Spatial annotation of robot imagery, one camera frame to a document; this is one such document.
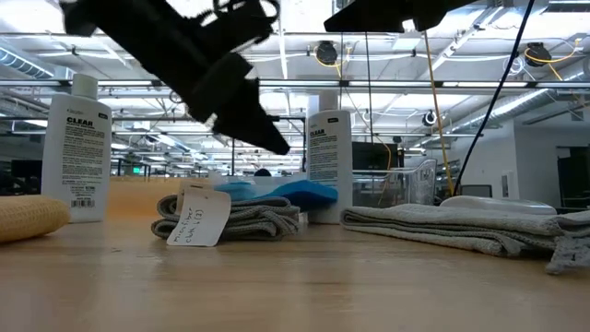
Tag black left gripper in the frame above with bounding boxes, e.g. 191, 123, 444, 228
183, 51, 292, 157

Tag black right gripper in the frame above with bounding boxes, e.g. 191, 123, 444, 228
324, 0, 479, 34

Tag grey cloth with tags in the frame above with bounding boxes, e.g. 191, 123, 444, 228
150, 194, 301, 243

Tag large grey cloth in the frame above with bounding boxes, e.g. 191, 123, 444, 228
339, 202, 590, 277

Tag cream brand label tag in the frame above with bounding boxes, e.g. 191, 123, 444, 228
177, 181, 214, 195

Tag white handwritten paper tag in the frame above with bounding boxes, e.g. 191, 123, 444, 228
165, 186, 232, 248

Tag black monitor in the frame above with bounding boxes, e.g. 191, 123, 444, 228
352, 141, 406, 172

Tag clear hard plastic bin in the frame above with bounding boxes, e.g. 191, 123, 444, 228
352, 159, 439, 208

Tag small dark monitor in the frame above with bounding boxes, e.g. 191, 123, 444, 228
460, 184, 494, 200

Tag dark desk monitors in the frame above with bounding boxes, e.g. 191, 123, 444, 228
11, 160, 43, 196

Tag thin black hanging cable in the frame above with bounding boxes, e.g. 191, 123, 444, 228
363, 30, 374, 145

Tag long ceiling light rail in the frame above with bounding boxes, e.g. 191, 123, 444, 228
0, 78, 590, 89

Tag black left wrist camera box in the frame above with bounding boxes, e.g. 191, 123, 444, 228
195, 0, 281, 50

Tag yellow hanging cable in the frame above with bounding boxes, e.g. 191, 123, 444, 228
421, 30, 458, 197

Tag dark hanging arm cable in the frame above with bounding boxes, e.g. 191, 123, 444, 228
453, 0, 538, 197

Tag silver ceiling duct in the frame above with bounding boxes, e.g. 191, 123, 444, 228
0, 45, 57, 80
454, 87, 590, 135

